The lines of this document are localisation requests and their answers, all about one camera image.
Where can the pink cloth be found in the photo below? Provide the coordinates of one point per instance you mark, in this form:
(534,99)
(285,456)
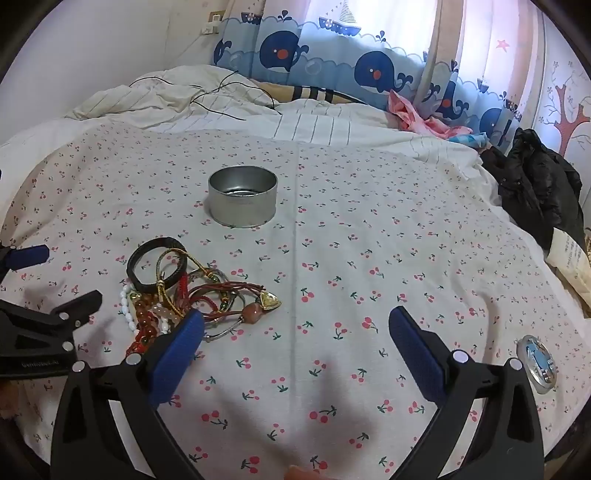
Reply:
(406,115)

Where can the white striped quilt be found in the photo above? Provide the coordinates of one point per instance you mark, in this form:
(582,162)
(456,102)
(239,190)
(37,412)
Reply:
(184,92)

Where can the black and yellow striped pillow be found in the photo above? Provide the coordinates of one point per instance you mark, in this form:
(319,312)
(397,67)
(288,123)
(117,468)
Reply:
(309,91)

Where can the person's left hand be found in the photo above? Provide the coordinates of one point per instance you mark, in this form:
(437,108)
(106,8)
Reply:
(8,399)

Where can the round metal tin lid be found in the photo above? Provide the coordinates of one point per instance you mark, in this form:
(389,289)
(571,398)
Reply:
(538,364)

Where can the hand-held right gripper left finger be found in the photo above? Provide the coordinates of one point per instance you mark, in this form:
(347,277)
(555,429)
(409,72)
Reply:
(178,350)

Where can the white wall socket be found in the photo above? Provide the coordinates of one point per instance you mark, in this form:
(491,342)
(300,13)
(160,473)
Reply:
(213,21)

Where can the round metal tin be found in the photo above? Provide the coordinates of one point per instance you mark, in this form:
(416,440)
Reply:
(240,207)

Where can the red tree wall sticker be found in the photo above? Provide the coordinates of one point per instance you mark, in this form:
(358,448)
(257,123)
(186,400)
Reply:
(570,120)

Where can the gold heart pendant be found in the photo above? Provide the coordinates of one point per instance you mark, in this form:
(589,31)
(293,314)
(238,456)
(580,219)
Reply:
(268,301)

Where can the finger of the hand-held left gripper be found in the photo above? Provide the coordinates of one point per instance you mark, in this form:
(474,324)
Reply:
(30,257)
(69,316)

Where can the black puffer jacket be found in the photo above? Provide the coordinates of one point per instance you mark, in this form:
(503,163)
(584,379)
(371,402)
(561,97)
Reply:
(531,184)

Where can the white paper bag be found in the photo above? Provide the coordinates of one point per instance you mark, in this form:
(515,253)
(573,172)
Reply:
(572,263)

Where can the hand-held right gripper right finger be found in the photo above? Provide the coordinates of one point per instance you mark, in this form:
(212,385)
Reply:
(415,355)

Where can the light blue cloth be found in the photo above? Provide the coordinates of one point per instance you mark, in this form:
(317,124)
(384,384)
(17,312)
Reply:
(466,140)

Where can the blue whale print curtain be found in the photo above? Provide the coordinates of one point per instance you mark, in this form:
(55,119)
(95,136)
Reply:
(374,69)

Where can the cherry print blanket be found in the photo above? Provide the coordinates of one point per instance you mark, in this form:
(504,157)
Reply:
(346,230)

